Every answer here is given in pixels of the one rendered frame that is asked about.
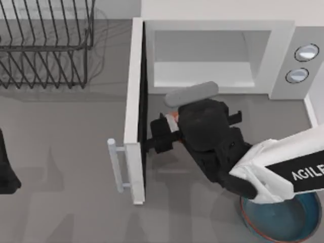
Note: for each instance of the orange and white item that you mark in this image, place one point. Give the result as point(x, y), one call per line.
point(172, 123)

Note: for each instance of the pale grey rounded box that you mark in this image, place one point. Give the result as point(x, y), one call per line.
point(189, 94)

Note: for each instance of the white microwave door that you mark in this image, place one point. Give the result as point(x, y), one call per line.
point(132, 101)

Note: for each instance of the pale microwave oven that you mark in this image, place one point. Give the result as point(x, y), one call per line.
point(283, 76)

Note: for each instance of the small round microwave knob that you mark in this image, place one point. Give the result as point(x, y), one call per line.
point(297, 75)

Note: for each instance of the large round microwave knob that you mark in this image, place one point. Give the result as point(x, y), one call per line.
point(306, 52)

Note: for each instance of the blue bowl with orange rim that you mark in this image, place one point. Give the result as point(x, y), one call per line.
point(291, 222)

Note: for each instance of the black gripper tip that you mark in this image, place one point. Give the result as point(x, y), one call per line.
point(7, 167)

